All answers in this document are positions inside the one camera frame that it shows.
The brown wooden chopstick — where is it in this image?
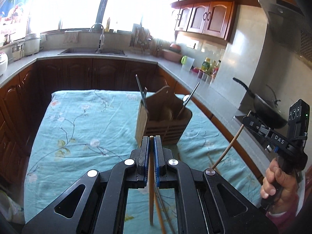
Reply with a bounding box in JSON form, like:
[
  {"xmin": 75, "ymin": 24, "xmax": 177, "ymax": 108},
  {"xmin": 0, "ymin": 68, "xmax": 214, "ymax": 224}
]
[{"xmin": 212, "ymin": 124, "xmax": 244, "ymax": 169}]

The light wooden chopstick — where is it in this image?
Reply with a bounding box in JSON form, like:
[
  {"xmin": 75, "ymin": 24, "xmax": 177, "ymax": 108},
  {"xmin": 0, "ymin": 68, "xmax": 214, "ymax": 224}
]
[{"xmin": 148, "ymin": 136, "xmax": 155, "ymax": 226}]

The kitchen sink basin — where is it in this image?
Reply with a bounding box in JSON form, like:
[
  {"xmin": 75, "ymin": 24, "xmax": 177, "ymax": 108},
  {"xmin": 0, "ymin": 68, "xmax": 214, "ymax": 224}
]
[{"xmin": 60, "ymin": 48, "xmax": 126, "ymax": 56}]

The person's right hand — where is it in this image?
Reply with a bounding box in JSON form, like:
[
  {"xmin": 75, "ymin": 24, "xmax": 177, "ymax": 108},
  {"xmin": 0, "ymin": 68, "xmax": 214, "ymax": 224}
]
[{"xmin": 260, "ymin": 158, "xmax": 298, "ymax": 214}]

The dark thin chopstick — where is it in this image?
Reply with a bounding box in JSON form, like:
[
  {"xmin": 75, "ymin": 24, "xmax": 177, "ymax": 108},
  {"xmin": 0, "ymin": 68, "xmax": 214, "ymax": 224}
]
[{"xmin": 154, "ymin": 185, "xmax": 176, "ymax": 234}]

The teal floral tablecloth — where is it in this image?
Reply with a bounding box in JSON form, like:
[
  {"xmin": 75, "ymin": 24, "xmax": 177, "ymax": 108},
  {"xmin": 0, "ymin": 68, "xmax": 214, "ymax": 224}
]
[{"xmin": 24, "ymin": 90, "xmax": 260, "ymax": 233}]

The wooden utensil holder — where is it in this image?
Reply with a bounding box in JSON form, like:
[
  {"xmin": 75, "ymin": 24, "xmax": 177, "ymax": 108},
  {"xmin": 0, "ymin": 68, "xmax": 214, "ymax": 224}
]
[{"xmin": 135, "ymin": 86, "xmax": 192, "ymax": 145}]

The metal utensil in holder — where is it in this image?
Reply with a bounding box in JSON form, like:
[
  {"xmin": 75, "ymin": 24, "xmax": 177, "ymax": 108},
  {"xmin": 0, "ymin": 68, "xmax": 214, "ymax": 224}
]
[{"xmin": 176, "ymin": 82, "xmax": 200, "ymax": 119}]

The condiment bottles group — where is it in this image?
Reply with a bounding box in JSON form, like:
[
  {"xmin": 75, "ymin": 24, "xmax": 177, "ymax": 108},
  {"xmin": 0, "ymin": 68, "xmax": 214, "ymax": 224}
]
[{"xmin": 191, "ymin": 57, "xmax": 221, "ymax": 84}]

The dark utensil in holder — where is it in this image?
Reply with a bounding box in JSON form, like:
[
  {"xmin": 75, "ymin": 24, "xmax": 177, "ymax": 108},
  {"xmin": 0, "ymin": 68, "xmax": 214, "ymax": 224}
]
[{"xmin": 135, "ymin": 74, "xmax": 148, "ymax": 109}]

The steel range hood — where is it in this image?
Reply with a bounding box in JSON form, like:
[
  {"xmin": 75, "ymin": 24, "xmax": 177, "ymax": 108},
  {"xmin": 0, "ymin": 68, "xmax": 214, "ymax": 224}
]
[{"xmin": 258, "ymin": 0, "xmax": 311, "ymax": 61}]

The green white plastic cup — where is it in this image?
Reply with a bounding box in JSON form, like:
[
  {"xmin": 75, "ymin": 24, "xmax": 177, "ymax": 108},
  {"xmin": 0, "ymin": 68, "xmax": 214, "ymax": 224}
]
[{"xmin": 181, "ymin": 56, "xmax": 195, "ymax": 71}]

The pink plastic basin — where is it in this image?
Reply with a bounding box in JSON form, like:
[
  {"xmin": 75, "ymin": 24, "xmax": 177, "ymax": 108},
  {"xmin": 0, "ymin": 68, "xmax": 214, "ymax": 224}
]
[{"xmin": 162, "ymin": 43, "xmax": 183, "ymax": 63}]

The chrome sink faucet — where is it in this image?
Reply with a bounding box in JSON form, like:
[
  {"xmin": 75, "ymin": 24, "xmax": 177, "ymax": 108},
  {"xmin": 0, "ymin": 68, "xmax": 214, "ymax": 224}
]
[{"xmin": 88, "ymin": 22, "xmax": 105, "ymax": 53}]

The dish drying rack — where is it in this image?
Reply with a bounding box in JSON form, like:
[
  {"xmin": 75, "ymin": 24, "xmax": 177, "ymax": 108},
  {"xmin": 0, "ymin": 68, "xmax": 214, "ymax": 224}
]
[{"xmin": 129, "ymin": 24, "xmax": 153, "ymax": 53}]

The white red rice cooker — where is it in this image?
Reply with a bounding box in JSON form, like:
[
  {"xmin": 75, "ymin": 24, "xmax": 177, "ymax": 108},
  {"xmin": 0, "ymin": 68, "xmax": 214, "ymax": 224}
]
[{"xmin": 0, "ymin": 52, "xmax": 8, "ymax": 75}]

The white pot appliance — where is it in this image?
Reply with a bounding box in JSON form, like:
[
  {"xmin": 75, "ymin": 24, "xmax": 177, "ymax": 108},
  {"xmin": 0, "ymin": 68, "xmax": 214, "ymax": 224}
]
[{"xmin": 23, "ymin": 33, "xmax": 41, "ymax": 56}]

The black wok with handle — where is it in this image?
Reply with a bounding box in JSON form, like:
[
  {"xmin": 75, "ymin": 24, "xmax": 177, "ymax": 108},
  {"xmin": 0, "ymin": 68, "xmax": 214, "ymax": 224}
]
[{"xmin": 233, "ymin": 77, "xmax": 287, "ymax": 129}]

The fruit poster on wall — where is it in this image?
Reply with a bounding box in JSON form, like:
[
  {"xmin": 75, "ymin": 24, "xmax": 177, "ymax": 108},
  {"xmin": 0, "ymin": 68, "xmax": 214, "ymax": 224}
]
[{"xmin": 1, "ymin": 0, "xmax": 32, "ymax": 45}]

